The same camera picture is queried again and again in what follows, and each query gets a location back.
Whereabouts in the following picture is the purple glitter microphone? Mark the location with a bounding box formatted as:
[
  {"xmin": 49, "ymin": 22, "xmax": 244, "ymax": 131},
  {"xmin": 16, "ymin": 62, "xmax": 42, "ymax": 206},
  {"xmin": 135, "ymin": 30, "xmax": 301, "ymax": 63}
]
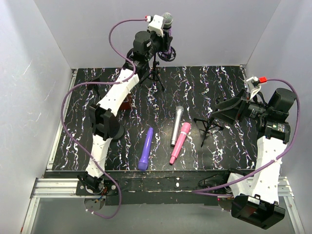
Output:
[{"xmin": 160, "ymin": 12, "xmax": 174, "ymax": 59}]

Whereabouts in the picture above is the purple plastic microphone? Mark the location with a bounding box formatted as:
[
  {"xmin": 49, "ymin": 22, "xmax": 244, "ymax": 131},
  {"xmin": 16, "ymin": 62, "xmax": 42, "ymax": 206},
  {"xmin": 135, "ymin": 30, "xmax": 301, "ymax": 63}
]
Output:
[{"xmin": 138, "ymin": 127, "xmax": 154, "ymax": 171}]

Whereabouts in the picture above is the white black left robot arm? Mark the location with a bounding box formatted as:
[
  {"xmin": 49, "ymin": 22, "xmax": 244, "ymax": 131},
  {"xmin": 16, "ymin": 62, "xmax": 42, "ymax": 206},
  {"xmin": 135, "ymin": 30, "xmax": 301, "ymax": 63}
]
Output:
[{"xmin": 78, "ymin": 27, "xmax": 176, "ymax": 195}]

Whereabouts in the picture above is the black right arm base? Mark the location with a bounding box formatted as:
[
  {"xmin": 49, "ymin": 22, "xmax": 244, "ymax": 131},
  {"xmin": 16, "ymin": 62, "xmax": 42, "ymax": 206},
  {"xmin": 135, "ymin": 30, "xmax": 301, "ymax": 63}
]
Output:
[{"xmin": 196, "ymin": 170, "xmax": 231, "ymax": 194}]

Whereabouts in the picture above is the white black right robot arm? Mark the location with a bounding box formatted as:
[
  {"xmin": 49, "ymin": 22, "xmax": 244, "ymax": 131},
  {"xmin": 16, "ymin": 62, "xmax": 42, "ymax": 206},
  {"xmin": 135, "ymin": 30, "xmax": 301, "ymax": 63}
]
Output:
[{"xmin": 212, "ymin": 88, "xmax": 296, "ymax": 230}]

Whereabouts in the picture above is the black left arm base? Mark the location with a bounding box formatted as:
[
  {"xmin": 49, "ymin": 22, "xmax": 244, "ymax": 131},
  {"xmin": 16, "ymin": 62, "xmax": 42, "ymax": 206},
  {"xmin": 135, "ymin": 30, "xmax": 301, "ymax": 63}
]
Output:
[{"xmin": 76, "ymin": 173, "xmax": 118, "ymax": 196}]

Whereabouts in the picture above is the small black tripod stand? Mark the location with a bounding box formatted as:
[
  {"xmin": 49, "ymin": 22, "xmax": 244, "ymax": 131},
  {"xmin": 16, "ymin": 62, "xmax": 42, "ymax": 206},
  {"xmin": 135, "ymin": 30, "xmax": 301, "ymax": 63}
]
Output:
[{"xmin": 193, "ymin": 108, "xmax": 224, "ymax": 147}]

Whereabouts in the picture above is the tall black tripod stand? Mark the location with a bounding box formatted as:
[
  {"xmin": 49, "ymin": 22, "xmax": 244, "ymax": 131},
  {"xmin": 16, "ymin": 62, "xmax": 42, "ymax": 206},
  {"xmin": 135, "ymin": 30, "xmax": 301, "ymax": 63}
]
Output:
[{"xmin": 139, "ymin": 46, "xmax": 176, "ymax": 91}]

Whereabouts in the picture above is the black round-base stand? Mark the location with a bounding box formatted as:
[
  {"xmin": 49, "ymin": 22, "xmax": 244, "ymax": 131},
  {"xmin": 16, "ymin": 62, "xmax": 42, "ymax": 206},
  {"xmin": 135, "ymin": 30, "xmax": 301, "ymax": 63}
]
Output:
[{"xmin": 86, "ymin": 77, "xmax": 125, "ymax": 141}]

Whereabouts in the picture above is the pink microphone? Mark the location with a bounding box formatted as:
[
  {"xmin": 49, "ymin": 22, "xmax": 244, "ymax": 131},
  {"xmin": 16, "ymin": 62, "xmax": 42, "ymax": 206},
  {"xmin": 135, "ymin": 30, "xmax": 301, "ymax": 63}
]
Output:
[{"xmin": 169, "ymin": 122, "xmax": 191, "ymax": 165}]

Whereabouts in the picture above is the silver microphone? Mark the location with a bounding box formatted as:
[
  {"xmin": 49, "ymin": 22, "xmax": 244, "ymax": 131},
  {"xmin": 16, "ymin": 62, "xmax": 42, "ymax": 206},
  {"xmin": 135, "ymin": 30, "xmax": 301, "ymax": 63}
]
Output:
[{"xmin": 170, "ymin": 106, "xmax": 184, "ymax": 147}]

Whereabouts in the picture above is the brown wooden metronome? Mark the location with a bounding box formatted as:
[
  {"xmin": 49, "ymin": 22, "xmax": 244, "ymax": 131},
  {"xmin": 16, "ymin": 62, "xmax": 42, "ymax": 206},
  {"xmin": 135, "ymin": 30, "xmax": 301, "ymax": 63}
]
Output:
[{"xmin": 120, "ymin": 94, "xmax": 132, "ymax": 110}]

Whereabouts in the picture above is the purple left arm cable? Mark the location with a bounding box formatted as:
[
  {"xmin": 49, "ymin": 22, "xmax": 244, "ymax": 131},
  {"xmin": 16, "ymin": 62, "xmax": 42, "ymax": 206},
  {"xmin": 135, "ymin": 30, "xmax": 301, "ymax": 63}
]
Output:
[{"xmin": 60, "ymin": 17, "xmax": 151, "ymax": 219}]

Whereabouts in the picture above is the aluminium table rail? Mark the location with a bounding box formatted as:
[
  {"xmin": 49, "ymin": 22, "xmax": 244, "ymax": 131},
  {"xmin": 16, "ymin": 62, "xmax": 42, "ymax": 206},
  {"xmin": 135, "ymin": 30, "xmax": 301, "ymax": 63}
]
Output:
[{"xmin": 20, "ymin": 68, "xmax": 108, "ymax": 234}]

